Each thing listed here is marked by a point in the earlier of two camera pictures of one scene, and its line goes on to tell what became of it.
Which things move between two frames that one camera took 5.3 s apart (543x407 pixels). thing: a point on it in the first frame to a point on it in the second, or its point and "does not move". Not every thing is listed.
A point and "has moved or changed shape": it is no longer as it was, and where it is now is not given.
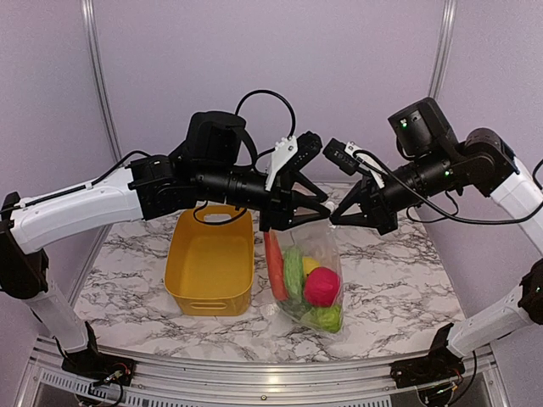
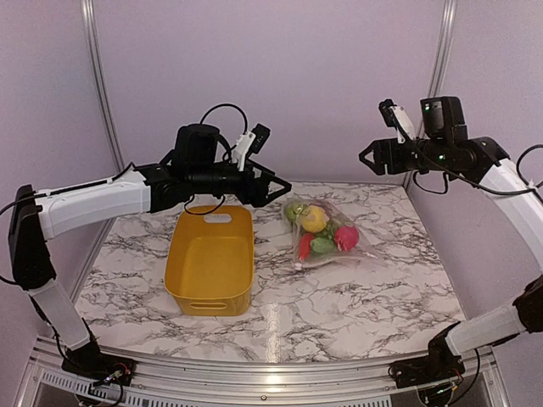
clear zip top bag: (304, 275) has moved or changed shape
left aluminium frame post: (88, 9) does not move
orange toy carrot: (276, 265) to (305, 246)
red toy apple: (321, 287) to (345, 238)
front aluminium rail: (476, 376) does not move
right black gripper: (379, 214) to (383, 147)
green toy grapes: (293, 309) to (328, 231)
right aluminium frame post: (445, 46) does not move
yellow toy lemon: (310, 264) to (315, 220)
